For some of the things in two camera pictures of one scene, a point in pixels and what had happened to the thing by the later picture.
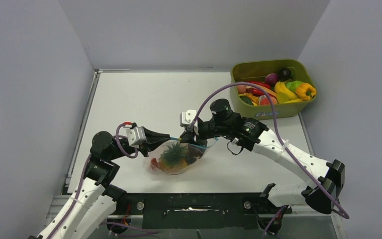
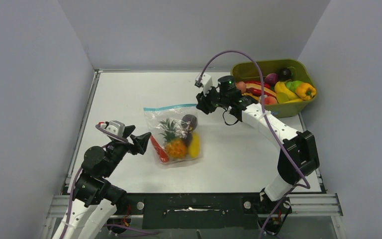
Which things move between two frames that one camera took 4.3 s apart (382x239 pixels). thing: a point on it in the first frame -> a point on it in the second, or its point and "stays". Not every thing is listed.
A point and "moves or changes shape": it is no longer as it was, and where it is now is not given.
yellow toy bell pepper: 305,91 stays
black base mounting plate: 198,210 stays
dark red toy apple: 193,153 moves or changes shape
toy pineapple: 174,158 -> 175,145
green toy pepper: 293,85 stays
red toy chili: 255,91 stays
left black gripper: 153,139 -> 140,141
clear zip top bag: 174,157 -> 175,133
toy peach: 264,100 stays
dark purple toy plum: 284,74 stays
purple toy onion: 271,79 stays
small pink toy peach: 241,88 stays
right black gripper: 190,135 -> 203,101
